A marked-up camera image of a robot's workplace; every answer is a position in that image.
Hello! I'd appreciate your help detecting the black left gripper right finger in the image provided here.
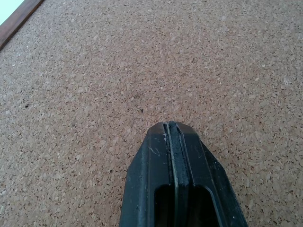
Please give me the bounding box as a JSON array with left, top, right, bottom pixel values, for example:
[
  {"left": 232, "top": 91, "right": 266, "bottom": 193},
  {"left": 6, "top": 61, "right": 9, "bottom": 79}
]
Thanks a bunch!
[{"left": 167, "top": 121, "right": 249, "bottom": 227}]

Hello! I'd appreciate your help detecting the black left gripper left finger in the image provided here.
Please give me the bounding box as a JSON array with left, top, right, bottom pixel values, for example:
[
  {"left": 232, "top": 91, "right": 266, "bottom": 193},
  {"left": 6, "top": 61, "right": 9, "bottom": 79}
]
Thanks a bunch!
[{"left": 119, "top": 122, "right": 178, "bottom": 227}]

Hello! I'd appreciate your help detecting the cork board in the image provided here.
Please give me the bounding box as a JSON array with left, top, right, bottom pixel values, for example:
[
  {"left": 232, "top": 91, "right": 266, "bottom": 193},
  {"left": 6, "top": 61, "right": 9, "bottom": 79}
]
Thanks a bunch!
[{"left": 0, "top": 0, "right": 303, "bottom": 227}]

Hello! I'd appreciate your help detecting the brown wooden board frame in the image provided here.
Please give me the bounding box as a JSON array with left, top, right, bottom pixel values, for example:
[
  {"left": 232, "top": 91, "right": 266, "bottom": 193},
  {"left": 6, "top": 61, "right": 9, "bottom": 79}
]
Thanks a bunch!
[{"left": 0, "top": 0, "right": 45, "bottom": 51}]

